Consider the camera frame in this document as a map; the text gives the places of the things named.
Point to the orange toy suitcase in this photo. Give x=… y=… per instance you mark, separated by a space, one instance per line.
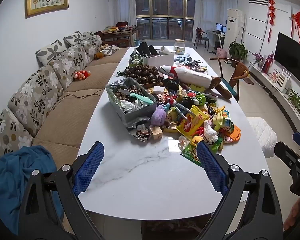
x=233 y=133

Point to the pile of chestnuts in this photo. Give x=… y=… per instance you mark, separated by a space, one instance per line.
x=142 y=73

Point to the purple plush toy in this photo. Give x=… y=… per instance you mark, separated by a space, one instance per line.
x=158 y=116

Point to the wooden chair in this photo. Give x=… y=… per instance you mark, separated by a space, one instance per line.
x=236 y=71

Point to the white desk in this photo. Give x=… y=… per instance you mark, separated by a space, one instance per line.
x=213 y=33

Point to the person's right hand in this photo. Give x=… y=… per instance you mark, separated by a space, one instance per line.
x=293 y=215

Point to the white television cabinet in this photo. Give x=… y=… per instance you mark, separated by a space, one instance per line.
x=272 y=82

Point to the white curtain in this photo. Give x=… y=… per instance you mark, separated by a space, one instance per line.
x=122 y=5
x=210 y=10

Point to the floral sofa back cushion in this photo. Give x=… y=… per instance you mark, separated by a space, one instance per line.
x=67 y=63
x=1 y=132
x=91 y=46
x=33 y=97

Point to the grey bin with foil liner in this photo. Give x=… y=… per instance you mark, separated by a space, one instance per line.
x=137 y=113

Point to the wooden block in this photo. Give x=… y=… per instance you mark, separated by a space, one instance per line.
x=156 y=133

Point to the white standing air conditioner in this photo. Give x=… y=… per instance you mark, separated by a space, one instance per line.
x=235 y=26

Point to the brown fabric sofa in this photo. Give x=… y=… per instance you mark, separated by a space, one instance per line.
x=72 y=120

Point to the glass ashtray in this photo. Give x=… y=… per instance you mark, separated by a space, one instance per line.
x=136 y=60

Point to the white router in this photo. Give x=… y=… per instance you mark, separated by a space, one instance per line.
x=283 y=78

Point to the small purple potted plant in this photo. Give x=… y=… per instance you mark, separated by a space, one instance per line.
x=258 y=58

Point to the computer monitor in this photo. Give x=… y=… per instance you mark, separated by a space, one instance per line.
x=218 y=27
x=224 y=29

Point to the white jar with lid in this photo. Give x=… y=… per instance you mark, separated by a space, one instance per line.
x=180 y=47

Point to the brown plush toy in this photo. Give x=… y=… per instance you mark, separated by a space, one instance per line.
x=101 y=52

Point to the white storage box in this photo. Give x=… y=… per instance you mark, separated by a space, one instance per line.
x=158 y=59

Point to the gold framed calligraphy picture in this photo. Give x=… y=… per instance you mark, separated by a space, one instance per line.
x=47 y=0

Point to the black and white packet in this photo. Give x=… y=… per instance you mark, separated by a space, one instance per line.
x=141 y=135

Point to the white plush goose toy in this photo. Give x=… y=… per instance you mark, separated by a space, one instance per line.
x=190 y=76

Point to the black television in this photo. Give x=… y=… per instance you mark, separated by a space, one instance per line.
x=292 y=53

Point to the white padded stool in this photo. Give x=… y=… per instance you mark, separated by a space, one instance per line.
x=263 y=136

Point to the crumpled white tissue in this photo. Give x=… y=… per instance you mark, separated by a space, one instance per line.
x=211 y=132

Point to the red and black chair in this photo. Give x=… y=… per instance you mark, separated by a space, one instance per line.
x=201 y=37

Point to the green toy car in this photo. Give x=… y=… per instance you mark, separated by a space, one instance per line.
x=198 y=98

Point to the small green potted plant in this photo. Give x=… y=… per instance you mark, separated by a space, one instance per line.
x=295 y=98

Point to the yellow snack packet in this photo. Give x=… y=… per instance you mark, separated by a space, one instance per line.
x=190 y=126

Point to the green snack packet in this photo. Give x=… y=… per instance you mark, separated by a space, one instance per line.
x=188 y=152

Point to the red plush toy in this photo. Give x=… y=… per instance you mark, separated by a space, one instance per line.
x=82 y=75

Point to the large window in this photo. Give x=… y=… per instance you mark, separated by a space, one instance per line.
x=165 y=12

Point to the teal knife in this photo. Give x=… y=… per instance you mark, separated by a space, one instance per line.
x=141 y=98

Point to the green and yellow carton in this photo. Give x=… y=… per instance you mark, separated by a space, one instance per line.
x=225 y=120

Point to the wooden desk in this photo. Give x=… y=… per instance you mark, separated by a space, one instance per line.
x=117 y=33

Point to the grey leaf print pillow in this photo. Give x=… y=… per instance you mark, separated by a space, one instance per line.
x=51 y=51
x=88 y=33
x=110 y=50
x=76 y=37

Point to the black plastic bag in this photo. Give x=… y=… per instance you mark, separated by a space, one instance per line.
x=170 y=82

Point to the blue cloth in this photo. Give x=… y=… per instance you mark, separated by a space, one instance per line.
x=20 y=180

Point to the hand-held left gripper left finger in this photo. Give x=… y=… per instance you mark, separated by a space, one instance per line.
x=88 y=165

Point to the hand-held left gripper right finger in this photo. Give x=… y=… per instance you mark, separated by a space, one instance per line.
x=212 y=167

